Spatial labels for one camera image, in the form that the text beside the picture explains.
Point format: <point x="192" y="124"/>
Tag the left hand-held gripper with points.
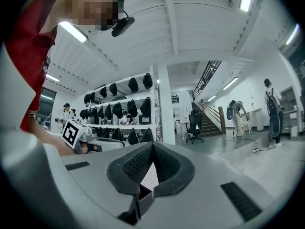
<point x="71" y="133"/>

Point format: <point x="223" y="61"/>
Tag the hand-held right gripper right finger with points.
<point x="202" y="199"/>

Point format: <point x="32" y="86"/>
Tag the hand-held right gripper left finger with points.
<point x="100" y="175"/>

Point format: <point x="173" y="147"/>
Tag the black box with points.
<point x="145" y="200"/>

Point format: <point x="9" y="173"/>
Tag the person's left forearm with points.
<point x="47" y="137"/>

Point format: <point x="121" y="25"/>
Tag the row of black bags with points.
<point x="132" y="107"/>

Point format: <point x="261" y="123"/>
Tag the white shelving rack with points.
<point x="151" y="92"/>

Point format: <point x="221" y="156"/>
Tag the black office chair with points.
<point x="195" y="123"/>

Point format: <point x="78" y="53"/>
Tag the wooden staircase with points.
<point x="209" y="120"/>

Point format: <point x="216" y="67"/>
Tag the white chair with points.
<point x="246" y="124"/>

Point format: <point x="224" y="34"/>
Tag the white backpack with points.
<point x="230" y="111"/>

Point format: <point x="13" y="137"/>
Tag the white counter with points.
<point x="257" y="118"/>

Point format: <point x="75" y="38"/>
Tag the black balcony railing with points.
<point x="207" y="76"/>

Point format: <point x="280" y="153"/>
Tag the black backpack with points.
<point x="272" y="104"/>

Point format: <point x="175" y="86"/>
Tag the grey shelf cabinet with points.
<point x="289" y="111"/>

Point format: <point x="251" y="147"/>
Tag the person's red shirt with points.
<point x="26" y="44"/>

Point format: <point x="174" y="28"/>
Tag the person's head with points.
<point x="90" y="8"/>

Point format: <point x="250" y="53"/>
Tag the black head camera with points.
<point x="122" y="26"/>

